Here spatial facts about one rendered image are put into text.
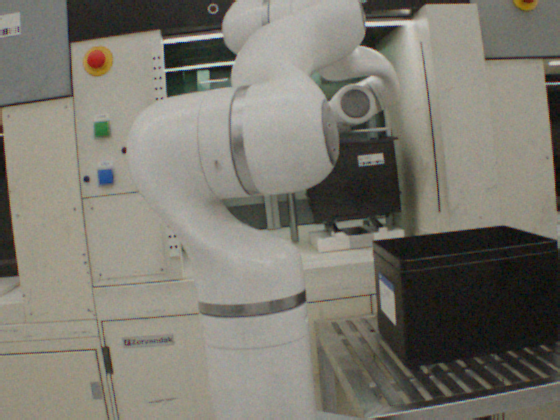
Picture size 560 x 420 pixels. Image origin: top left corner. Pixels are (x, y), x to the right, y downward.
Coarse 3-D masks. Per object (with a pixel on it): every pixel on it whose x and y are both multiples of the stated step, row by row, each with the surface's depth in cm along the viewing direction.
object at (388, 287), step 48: (384, 240) 133; (432, 240) 133; (480, 240) 133; (528, 240) 120; (384, 288) 122; (432, 288) 106; (480, 288) 106; (528, 288) 106; (384, 336) 126; (432, 336) 107; (480, 336) 107; (528, 336) 107
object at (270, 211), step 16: (96, 48) 143; (112, 64) 144; (352, 128) 238; (368, 128) 233; (112, 160) 146; (304, 192) 237; (240, 208) 237; (256, 208) 238; (272, 208) 232; (304, 208) 239; (256, 224) 238; (272, 224) 232; (288, 224) 239; (112, 320) 148; (112, 384) 149
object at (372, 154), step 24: (360, 144) 167; (384, 144) 167; (336, 168) 168; (360, 168) 168; (384, 168) 168; (312, 192) 168; (336, 192) 168; (360, 192) 169; (384, 192) 169; (336, 216) 169; (360, 216) 169
